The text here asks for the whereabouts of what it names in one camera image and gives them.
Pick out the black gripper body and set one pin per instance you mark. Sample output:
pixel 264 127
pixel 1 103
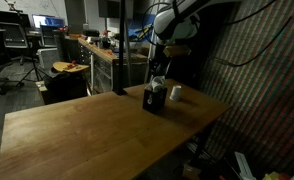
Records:
pixel 163 65

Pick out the black plastic crate box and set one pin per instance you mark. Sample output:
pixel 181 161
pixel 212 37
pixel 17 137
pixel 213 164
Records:
pixel 153 101

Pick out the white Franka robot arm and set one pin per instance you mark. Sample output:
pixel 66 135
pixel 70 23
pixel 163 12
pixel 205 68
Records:
pixel 177 26

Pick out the white paper cup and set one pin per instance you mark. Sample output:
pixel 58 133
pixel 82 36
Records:
pixel 175 93

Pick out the blue panel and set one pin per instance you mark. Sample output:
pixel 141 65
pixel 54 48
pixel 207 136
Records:
pixel 138 30

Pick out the vertical metal pole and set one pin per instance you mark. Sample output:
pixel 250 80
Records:
pixel 121 50

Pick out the wooden workbench with drawers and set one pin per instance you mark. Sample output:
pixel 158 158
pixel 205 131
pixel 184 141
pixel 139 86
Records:
pixel 100 63

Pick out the small red object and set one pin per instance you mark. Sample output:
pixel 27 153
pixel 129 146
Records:
pixel 72 64

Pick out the small round wooden table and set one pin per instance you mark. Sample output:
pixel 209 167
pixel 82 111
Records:
pixel 70 67

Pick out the black bulky bag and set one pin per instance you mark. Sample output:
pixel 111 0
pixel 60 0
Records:
pixel 65 88

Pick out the colourful striped curtain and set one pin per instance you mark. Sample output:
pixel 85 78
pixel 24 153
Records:
pixel 260 110

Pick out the black high-back office chair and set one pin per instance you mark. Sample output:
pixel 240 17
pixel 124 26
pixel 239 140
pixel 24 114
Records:
pixel 48 35

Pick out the lit computer monitor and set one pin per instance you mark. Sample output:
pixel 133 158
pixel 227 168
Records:
pixel 48 20

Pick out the white plastic object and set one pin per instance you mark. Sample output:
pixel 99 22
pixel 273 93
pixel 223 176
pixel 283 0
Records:
pixel 244 165

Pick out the black tripod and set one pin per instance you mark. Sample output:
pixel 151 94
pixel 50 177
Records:
pixel 33 70

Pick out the black mesh office chair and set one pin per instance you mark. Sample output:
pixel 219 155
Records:
pixel 13 36

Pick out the yellow-green object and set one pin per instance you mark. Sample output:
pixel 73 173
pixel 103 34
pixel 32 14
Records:
pixel 272 176

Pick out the dark computer monitor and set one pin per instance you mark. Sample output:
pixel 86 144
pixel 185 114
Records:
pixel 7 16

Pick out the black wall screen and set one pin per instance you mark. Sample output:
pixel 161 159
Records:
pixel 108 8

